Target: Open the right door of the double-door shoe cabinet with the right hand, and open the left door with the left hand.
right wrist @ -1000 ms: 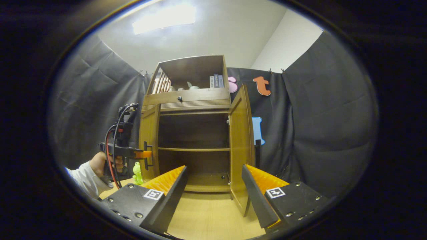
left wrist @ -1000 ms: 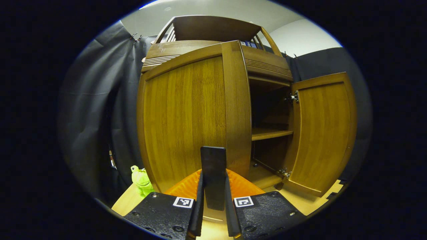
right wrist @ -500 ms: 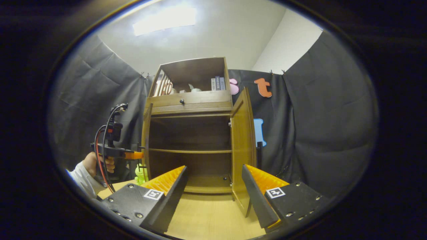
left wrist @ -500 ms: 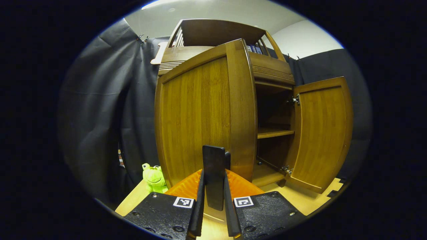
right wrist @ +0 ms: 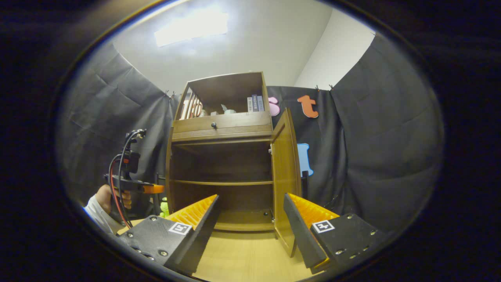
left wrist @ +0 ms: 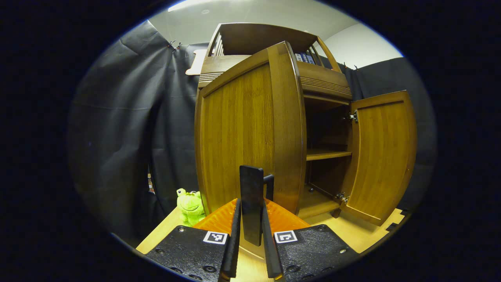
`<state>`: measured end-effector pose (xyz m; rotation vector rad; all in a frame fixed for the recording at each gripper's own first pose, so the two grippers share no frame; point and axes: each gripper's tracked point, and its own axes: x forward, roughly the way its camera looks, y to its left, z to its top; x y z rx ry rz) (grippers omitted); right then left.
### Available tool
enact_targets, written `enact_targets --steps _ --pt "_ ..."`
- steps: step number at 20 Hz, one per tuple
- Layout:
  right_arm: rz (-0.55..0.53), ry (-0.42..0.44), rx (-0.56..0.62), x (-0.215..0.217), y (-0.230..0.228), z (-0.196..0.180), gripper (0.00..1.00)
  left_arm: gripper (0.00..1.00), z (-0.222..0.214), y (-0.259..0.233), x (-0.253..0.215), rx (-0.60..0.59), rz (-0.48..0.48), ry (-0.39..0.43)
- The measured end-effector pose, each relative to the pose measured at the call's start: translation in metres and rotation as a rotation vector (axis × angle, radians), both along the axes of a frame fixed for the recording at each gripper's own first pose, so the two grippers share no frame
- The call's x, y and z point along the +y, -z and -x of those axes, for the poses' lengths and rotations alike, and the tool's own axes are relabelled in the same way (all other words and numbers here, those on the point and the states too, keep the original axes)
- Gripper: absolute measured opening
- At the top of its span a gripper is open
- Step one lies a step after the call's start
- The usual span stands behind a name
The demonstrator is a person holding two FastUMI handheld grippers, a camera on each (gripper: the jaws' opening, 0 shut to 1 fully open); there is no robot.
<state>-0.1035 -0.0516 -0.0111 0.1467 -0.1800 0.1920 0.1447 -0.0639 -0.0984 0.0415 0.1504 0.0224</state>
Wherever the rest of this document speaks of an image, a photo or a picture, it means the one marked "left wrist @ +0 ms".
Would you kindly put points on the wooden double-door shoe cabinet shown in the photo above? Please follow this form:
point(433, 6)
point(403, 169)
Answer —
point(325, 90)

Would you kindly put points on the wooden inner cabinet shelf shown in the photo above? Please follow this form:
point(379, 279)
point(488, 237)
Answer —
point(327, 154)

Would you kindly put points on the grey blue shelf book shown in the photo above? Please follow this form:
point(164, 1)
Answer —
point(311, 59)

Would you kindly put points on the wooden cabinet door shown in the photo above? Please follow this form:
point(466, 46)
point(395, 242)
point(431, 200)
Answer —
point(242, 133)
point(383, 156)

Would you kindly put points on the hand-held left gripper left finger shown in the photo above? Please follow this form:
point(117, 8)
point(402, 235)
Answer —
point(188, 250)

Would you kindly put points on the green frog plush toy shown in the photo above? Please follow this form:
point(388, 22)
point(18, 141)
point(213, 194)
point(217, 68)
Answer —
point(191, 207)

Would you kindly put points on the black backdrop cloth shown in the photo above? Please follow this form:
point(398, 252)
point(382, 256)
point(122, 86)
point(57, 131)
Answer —
point(125, 129)

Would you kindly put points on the white shelf book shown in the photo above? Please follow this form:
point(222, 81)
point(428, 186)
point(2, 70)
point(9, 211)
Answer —
point(298, 58)

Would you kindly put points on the metal door hinge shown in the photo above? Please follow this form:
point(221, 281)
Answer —
point(353, 116)
point(342, 197)

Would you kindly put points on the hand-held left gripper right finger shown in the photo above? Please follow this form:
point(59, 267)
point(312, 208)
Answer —
point(313, 250)

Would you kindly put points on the dark blue shelf book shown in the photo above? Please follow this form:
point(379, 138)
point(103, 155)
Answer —
point(305, 58)

